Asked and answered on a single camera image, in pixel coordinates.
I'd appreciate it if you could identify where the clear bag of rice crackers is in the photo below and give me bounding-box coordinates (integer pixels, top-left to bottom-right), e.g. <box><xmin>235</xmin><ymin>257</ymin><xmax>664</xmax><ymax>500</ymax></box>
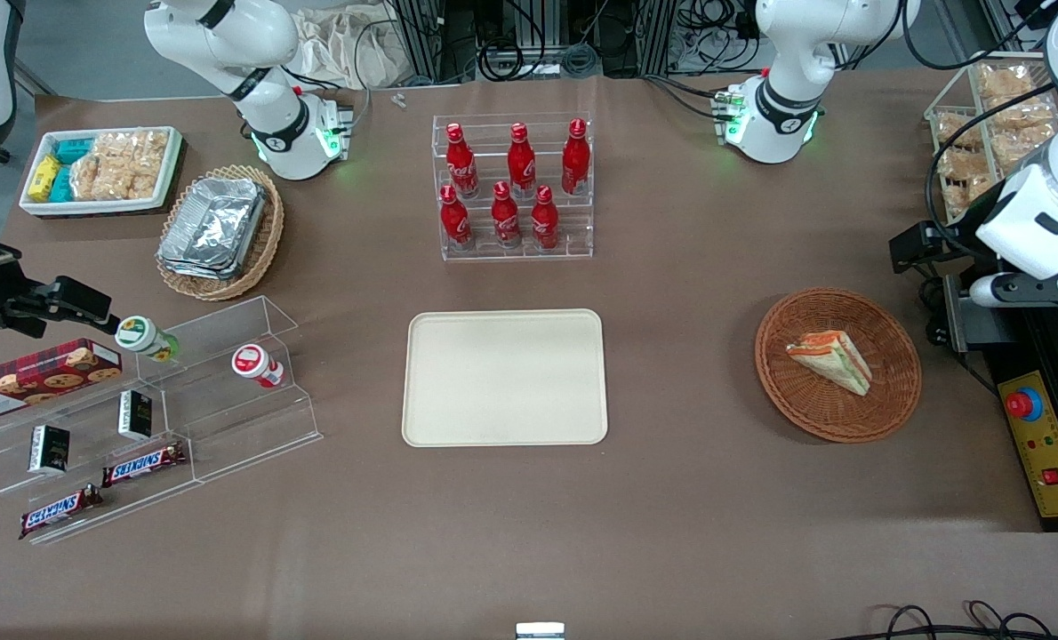
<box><xmin>93</xmin><ymin>131</ymin><xmax>171</xmax><ymax>201</ymax></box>
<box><xmin>69</xmin><ymin>153</ymin><xmax>117</xmax><ymax>202</ymax></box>

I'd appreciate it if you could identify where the round brown wicker basket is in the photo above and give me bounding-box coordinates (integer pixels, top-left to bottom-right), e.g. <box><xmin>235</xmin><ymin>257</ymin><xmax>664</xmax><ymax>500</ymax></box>
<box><xmin>754</xmin><ymin>287</ymin><xmax>923</xmax><ymax>444</ymax></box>

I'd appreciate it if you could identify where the green lidded yogurt cup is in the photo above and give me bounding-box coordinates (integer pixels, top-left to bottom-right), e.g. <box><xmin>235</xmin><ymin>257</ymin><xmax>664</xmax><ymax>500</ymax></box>
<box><xmin>116</xmin><ymin>316</ymin><xmax>180</xmax><ymax>363</ymax></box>

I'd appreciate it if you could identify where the clear bag of fried snacks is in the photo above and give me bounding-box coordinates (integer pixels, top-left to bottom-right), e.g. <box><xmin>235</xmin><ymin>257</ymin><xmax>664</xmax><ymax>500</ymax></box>
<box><xmin>991</xmin><ymin>102</ymin><xmax>1058</xmax><ymax>134</ymax></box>
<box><xmin>938</xmin><ymin>147</ymin><xmax>992</xmax><ymax>183</ymax></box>
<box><xmin>942</xmin><ymin>178</ymin><xmax>997</xmax><ymax>220</ymax></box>
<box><xmin>991</xmin><ymin>133</ymin><xmax>1054</xmax><ymax>172</ymax></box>
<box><xmin>978</xmin><ymin>64</ymin><xmax>1037</xmax><ymax>100</ymax></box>
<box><xmin>936</xmin><ymin>111</ymin><xmax>983</xmax><ymax>148</ymax></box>

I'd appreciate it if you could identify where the triangular wrapped sandwich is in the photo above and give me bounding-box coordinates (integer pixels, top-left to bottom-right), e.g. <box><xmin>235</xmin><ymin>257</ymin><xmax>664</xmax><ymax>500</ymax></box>
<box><xmin>785</xmin><ymin>330</ymin><xmax>873</xmax><ymax>396</ymax></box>

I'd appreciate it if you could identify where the yellow control box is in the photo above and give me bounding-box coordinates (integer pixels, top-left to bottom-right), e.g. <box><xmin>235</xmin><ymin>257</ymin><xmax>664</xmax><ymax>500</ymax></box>
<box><xmin>998</xmin><ymin>371</ymin><xmax>1058</xmax><ymax>519</ymax></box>

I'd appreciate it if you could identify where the brown Snickers bar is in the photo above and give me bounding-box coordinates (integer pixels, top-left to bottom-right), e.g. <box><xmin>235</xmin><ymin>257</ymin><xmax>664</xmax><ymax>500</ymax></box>
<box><xmin>19</xmin><ymin>484</ymin><xmax>104</xmax><ymax>540</ymax></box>
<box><xmin>101</xmin><ymin>442</ymin><xmax>188</xmax><ymax>488</ymax></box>

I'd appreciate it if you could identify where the red tartan cookie box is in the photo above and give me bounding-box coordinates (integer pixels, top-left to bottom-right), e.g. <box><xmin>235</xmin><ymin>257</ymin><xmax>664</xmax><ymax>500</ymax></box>
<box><xmin>0</xmin><ymin>339</ymin><xmax>124</xmax><ymax>424</ymax></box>

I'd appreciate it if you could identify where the black cable on table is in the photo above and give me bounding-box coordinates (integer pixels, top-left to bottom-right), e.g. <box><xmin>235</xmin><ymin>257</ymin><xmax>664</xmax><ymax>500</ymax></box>
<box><xmin>849</xmin><ymin>602</ymin><xmax>1058</xmax><ymax>640</ymax></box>

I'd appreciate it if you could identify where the red cola bottle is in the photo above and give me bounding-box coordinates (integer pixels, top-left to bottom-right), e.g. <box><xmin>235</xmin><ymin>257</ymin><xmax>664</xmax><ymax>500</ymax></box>
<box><xmin>491</xmin><ymin>181</ymin><xmax>523</xmax><ymax>249</ymax></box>
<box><xmin>530</xmin><ymin>185</ymin><xmax>560</xmax><ymax>251</ymax></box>
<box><xmin>445</xmin><ymin>123</ymin><xmax>480</xmax><ymax>198</ymax></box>
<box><xmin>439</xmin><ymin>185</ymin><xmax>474</xmax><ymax>250</ymax></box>
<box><xmin>507</xmin><ymin>123</ymin><xmax>537</xmax><ymax>198</ymax></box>
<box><xmin>561</xmin><ymin>118</ymin><xmax>591</xmax><ymax>196</ymax></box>

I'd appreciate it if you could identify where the clear acrylic bottle rack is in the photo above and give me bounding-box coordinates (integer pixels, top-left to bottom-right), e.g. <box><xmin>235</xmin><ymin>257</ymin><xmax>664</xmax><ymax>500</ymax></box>
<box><xmin>431</xmin><ymin>113</ymin><xmax>595</xmax><ymax>261</ymax></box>

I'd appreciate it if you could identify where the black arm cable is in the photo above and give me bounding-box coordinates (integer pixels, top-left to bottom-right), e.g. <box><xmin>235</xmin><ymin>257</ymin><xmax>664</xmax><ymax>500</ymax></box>
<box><xmin>925</xmin><ymin>82</ymin><xmax>1056</xmax><ymax>260</ymax></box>

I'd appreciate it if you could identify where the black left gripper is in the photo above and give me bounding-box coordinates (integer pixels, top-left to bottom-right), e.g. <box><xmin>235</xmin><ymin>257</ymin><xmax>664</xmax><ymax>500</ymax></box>
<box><xmin>890</xmin><ymin>221</ymin><xmax>998</xmax><ymax>275</ymax></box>

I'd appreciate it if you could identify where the beige plastic tray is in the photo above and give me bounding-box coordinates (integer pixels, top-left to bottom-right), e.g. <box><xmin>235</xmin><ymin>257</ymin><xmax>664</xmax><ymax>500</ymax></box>
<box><xmin>402</xmin><ymin>308</ymin><xmax>609</xmax><ymax>447</ymax></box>

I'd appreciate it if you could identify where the wire display rack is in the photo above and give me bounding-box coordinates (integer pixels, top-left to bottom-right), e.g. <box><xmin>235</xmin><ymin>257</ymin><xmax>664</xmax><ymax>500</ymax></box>
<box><xmin>925</xmin><ymin>53</ymin><xmax>1058</xmax><ymax>223</ymax></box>

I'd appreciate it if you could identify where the red lidded yogurt cup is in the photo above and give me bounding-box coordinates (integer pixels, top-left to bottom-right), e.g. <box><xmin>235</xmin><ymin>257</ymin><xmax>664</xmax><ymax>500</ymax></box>
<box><xmin>231</xmin><ymin>344</ymin><xmax>285</xmax><ymax>389</ymax></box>

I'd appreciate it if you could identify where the clear acrylic stepped rack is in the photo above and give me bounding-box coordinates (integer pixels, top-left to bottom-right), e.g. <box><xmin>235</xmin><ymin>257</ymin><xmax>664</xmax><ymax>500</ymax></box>
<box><xmin>124</xmin><ymin>296</ymin><xmax>324</xmax><ymax>486</ymax></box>
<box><xmin>0</xmin><ymin>356</ymin><xmax>197</xmax><ymax>545</ymax></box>

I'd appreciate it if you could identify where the oval light wicker basket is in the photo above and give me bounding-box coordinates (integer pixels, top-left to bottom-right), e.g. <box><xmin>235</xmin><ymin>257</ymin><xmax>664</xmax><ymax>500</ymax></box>
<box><xmin>155</xmin><ymin>164</ymin><xmax>285</xmax><ymax>302</ymax></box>

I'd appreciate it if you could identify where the aluminium profile frame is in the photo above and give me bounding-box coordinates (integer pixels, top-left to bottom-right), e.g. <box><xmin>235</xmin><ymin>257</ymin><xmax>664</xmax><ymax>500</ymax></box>
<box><xmin>387</xmin><ymin>0</ymin><xmax>672</xmax><ymax>83</ymax></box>

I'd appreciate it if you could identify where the yellow snack pack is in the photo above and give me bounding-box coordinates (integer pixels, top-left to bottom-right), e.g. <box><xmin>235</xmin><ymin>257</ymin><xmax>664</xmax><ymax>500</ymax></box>
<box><xmin>28</xmin><ymin>156</ymin><xmax>62</xmax><ymax>202</ymax></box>

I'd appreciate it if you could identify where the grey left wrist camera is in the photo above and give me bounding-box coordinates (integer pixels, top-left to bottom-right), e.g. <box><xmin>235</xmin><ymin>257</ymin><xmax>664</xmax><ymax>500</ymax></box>
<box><xmin>969</xmin><ymin>273</ymin><xmax>1058</xmax><ymax>309</ymax></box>

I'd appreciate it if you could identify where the white rectangular bin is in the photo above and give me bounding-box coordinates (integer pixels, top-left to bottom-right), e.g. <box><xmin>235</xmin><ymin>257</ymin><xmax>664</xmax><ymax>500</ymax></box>
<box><xmin>19</xmin><ymin>126</ymin><xmax>183</xmax><ymax>217</ymax></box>

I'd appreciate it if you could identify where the aluminium foil container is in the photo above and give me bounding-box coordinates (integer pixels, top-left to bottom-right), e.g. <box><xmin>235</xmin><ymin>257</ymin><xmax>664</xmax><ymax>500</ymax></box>
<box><xmin>157</xmin><ymin>176</ymin><xmax>269</xmax><ymax>282</ymax></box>

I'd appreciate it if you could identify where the small black box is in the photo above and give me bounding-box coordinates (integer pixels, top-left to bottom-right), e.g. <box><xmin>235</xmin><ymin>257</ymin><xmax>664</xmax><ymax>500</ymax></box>
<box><xmin>29</xmin><ymin>425</ymin><xmax>71</xmax><ymax>476</ymax></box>
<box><xmin>118</xmin><ymin>390</ymin><xmax>154</xmax><ymax>442</ymax></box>

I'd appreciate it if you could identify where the grey metal plate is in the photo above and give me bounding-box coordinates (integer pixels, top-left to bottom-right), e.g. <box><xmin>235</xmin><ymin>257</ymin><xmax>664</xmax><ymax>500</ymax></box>
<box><xmin>942</xmin><ymin>276</ymin><xmax>971</xmax><ymax>353</ymax></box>

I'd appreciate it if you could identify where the beige crumpled cloth bag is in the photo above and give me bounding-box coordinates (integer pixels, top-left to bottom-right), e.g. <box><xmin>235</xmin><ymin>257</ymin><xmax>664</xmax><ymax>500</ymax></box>
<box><xmin>293</xmin><ymin>7</ymin><xmax>405</xmax><ymax>90</ymax></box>

